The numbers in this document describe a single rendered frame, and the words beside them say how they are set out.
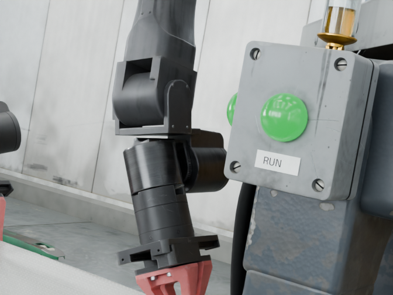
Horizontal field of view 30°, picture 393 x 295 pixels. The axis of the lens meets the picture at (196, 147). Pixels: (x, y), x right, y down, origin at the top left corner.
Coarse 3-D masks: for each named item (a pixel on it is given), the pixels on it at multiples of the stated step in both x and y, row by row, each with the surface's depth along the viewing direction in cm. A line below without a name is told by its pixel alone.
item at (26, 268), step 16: (0, 256) 89; (16, 256) 88; (32, 256) 86; (0, 272) 89; (16, 272) 88; (32, 272) 86; (48, 272) 85; (64, 272) 83; (80, 272) 82; (0, 288) 89; (16, 288) 88; (32, 288) 86; (48, 288) 85; (64, 288) 83; (80, 288) 82; (96, 288) 81; (112, 288) 79; (128, 288) 79
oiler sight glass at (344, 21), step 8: (328, 0) 52; (336, 0) 51; (344, 0) 51; (352, 0) 51; (360, 0) 52; (328, 8) 52; (336, 8) 51; (344, 8) 51; (352, 8) 51; (328, 16) 52; (336, 16) 51; (344, 16) 51; (352, 16) 51; (328, 24) 52; (336, 24) 51; (344, 24) 51; (352, 24) 52; (328, 32) 52; (336, 32) 51; (344, 32) 51; (352, 32) 52
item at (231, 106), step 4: (236, 92) 49; (236, 96) 48; (232, 100) 48; (228, 104) 49; (232, 104) 48; (228, 108) 49; (232, 108) 48; (228, 112) 49; (232, 112) 48; (228, 116) 49; (232, 116) 48; (228, 120) 49; (232, 120) 48
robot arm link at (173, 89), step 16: (176, 80) 75; (176, 96) 75; (112, 112) 80; (176, 112) 75; (128, 128) 78; (144, 128) 76; (160, 128) 75; (176, 128) 75; (192, 128) 79; (192, 144) 80; (208, 144) 82; (192, 160) 80; (208, 160) 80; (224, 160) 82; (192, 176) 80; (208, 176) 80; (224, 176) 83; (192, 192) 81; (208, 192) 84
